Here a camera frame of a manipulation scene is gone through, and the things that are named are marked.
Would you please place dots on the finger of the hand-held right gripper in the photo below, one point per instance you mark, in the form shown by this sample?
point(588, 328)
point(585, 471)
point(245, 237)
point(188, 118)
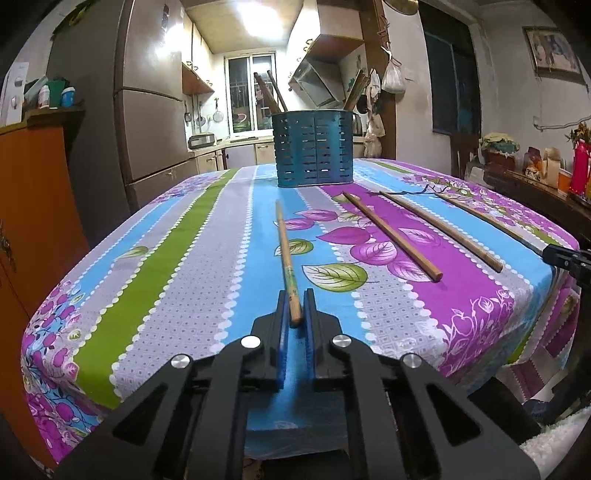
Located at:
point(568, 256)

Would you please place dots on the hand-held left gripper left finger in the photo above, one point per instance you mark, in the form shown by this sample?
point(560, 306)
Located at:
point(282, 364)

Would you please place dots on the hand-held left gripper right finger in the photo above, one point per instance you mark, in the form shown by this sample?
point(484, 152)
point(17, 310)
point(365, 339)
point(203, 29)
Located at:
point(309, 355)

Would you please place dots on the blue slotted utensil holder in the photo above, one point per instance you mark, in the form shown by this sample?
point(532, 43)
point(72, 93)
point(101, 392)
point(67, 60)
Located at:
point(314, 152)

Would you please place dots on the dark wooden side table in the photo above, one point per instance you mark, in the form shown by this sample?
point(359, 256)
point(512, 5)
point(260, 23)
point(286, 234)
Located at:
point(531, 194)

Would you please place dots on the orange cup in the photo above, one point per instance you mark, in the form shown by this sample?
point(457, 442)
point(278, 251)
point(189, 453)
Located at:
point(564, 181)

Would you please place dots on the beige carton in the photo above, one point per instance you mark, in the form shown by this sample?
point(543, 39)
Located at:
point(551, 164)

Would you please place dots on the orange packet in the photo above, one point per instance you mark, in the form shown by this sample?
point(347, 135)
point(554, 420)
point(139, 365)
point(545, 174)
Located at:
point(532, 161)

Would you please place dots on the dried flower bouquet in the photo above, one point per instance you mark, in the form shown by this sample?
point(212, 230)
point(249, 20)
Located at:
point(579, 133)

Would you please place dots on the striped floral tablecloth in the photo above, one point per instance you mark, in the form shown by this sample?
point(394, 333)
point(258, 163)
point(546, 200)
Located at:
point(184, 277)

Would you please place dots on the dark wooden chair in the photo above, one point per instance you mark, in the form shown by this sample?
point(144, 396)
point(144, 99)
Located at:
point(461, 154)

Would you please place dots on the white fluffy rug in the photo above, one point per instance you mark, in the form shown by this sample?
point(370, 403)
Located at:
point(554, 443)

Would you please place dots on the kitchen counter cabinets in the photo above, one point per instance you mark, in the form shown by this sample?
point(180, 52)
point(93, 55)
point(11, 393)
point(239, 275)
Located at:
point(244, 154)

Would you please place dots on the dark window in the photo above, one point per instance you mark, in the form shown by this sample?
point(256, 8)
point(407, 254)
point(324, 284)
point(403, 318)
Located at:
point(450, 78)

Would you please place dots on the brown wooden pillar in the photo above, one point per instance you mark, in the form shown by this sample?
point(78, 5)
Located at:
point(388, 124)

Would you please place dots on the beige hanging bags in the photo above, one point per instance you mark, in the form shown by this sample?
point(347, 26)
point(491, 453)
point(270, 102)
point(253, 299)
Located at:
point(373, 134)

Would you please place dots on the silver countertop appliance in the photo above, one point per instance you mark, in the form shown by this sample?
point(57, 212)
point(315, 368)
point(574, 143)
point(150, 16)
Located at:
point(202, 141)

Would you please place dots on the white hanging plastic bag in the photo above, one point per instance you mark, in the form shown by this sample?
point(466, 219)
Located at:
point(393, 81)

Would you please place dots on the hanging round strainer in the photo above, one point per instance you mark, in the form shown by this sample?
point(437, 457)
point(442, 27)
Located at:
point(217, 115)

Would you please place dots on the silver refrigerator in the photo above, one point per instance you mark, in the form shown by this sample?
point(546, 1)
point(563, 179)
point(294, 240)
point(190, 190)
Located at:
point(152, 129)

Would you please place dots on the barred kitchen window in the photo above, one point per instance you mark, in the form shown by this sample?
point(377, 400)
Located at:
point(240, 92)

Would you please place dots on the metal range hood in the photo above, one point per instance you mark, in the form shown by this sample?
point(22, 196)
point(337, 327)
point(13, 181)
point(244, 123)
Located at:
point(314, 83)

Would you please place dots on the orange wooden cabinet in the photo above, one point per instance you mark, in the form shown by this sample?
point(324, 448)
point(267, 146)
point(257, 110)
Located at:
point(32, 207)

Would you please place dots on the white jar blue label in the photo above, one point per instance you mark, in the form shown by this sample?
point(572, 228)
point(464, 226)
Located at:
point(68, 97)

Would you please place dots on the green plastic container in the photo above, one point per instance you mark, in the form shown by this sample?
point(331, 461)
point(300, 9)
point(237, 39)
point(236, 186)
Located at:
point(56, 90)

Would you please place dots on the white bottle red label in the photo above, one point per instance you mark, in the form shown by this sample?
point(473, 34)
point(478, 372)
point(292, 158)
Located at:
point(44, 98)

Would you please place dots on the tilted pale box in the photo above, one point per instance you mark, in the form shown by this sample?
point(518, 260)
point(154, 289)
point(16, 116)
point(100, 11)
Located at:
point(33, 92)

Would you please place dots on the framed wall picture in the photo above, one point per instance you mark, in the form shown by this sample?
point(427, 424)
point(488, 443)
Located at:
point(551, 50)

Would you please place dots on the narrow wall cabinet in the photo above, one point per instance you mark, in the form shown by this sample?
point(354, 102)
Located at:
point(194, 60)

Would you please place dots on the large wall cabinet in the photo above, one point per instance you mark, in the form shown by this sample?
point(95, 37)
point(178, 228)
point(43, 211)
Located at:
point(332, 23)

